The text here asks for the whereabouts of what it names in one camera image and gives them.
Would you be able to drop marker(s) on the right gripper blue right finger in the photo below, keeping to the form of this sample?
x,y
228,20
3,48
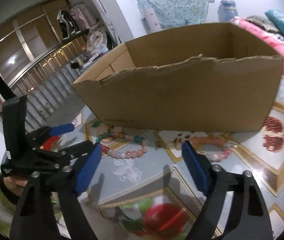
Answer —
x,y
198,166

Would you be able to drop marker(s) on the blue water dispenser bottle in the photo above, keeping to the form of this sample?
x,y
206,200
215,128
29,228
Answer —
x,y
227,11

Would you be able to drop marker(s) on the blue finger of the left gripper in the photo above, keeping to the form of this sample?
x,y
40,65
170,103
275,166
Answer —
x,y
60,130

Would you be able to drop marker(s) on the brown cardboard box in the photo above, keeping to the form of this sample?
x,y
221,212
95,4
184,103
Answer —
x,y
213,77

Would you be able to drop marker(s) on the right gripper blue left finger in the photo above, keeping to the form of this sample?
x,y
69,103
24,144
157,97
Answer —
x,y
86,168

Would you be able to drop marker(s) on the person left hand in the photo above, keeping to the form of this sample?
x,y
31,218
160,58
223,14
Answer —
x,y
15,184

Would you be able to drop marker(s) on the hanging clothes on rack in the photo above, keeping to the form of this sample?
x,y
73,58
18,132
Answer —
x,y
75,20

